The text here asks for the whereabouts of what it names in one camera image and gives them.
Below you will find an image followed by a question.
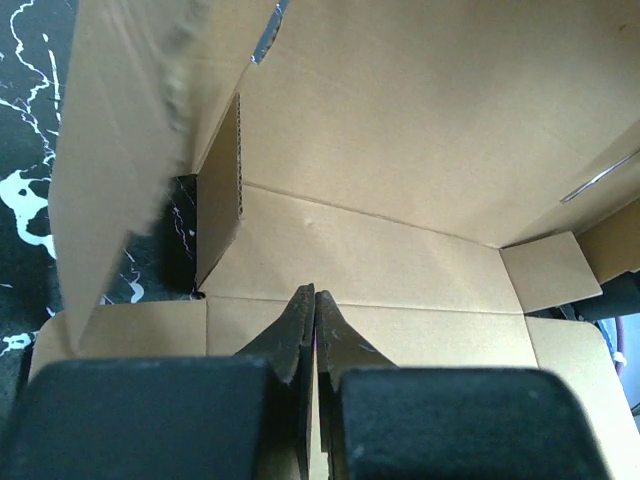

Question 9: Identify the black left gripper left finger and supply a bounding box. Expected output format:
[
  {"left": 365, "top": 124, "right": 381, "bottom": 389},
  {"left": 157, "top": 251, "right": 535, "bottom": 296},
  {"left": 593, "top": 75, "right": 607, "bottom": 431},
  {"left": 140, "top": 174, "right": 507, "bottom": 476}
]
[{"left": 1, "top": 285, "right": 315, "bottom": 479}]

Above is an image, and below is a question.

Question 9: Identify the cardboard box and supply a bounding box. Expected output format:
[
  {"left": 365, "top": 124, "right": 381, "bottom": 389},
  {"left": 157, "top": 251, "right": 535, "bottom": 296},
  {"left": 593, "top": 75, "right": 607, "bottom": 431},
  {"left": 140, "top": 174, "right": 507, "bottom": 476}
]
[{"left": 27, "top": 1, "right": 639, "bottom": 479}]

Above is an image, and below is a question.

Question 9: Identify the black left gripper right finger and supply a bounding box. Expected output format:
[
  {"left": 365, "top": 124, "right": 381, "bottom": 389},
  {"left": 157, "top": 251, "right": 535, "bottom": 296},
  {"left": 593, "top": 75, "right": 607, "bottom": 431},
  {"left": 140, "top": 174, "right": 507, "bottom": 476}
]
[{"left": 315, "top": 291, "right": 639, "bottom": 479}]

